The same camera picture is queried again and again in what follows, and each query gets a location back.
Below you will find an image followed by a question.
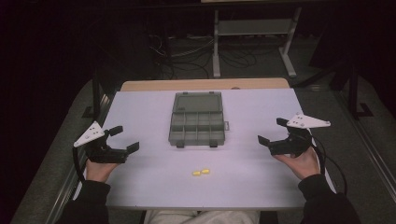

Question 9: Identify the grey metal rail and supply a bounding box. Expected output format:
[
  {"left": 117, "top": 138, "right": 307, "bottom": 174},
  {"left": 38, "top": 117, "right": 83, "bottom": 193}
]
[
  {"left": 46, "top": 92, "right": 114, "bottom": 224},
  {"left": 333, "top": 89, "right": 396, "bottom": 204}
]

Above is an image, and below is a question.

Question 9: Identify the black metal stand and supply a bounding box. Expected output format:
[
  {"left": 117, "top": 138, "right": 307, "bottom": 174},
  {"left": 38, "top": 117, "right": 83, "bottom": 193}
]
[
  {"left": 329, "top": 61, "right": 375, "bottom": 121},
  {"left": 81, "top": 68, "right": 114, "bottom": 121}
]

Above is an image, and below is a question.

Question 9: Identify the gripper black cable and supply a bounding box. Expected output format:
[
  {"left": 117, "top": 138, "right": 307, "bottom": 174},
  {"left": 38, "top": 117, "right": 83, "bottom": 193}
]
[
  {"left": 72, "top": 146, "right": 87, "bottom": 183},
  {"left": 310, "top": 135, "right": 348, "bottom": 196}
]

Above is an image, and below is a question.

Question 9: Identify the grey plastic organizer box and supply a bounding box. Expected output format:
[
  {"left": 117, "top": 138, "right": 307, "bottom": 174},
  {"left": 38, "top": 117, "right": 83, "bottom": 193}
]
[{"left": 168, "top": 91, "right": 231, "bottom": 149}]

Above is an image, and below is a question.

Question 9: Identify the person's right hand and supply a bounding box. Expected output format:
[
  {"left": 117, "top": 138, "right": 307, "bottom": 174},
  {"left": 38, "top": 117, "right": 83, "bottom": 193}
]
[{"left": 273, "top": 147, "right": 322, "bottom": 181}]

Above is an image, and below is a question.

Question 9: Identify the wooden table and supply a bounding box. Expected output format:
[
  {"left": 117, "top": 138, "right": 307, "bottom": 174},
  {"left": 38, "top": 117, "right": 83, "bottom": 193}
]
[{"left": 120, "top": 77, "right": 291, "bottom": 92}]

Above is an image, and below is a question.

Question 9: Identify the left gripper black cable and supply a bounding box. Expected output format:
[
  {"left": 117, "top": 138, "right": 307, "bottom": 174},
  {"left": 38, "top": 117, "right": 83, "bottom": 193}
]
[{"left": 72, "top": 146, "right": 87, "bottom": 183}]

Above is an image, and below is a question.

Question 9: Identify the person's left hand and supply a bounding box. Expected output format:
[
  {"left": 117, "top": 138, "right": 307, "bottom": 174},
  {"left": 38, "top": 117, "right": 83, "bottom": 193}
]
[{"left": 85, "top": 158, "right": 121, "bottom": 184}]

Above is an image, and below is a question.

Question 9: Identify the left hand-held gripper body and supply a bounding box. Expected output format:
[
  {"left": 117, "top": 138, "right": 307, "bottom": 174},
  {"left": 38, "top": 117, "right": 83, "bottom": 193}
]
[{"left": 73, "top": 120, "right": 129, "bottom": 164}]

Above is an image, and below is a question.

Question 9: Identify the tangle of black floor cables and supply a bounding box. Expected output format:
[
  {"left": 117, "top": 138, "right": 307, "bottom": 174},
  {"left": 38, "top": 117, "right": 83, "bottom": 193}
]
[{"left": 148, "top": 33, "right": 281, "bottom": 80}]

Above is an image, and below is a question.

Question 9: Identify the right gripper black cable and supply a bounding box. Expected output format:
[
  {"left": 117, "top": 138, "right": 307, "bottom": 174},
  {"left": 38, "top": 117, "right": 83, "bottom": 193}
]
[{"left": 310, "top": 135, "right": 348, "bottom": 196}]

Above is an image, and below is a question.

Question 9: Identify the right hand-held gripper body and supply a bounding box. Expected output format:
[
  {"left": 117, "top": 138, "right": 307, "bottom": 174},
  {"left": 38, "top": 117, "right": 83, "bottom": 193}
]
[{"left": 268, "top": 112, "right": 332, "bottom": 158}]

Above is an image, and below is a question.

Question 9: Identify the white metal stand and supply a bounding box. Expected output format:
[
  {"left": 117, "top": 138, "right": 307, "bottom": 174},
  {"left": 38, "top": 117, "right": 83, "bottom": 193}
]
[{"left": 212, "top": 7, "right": 304, "bottom": 79}]

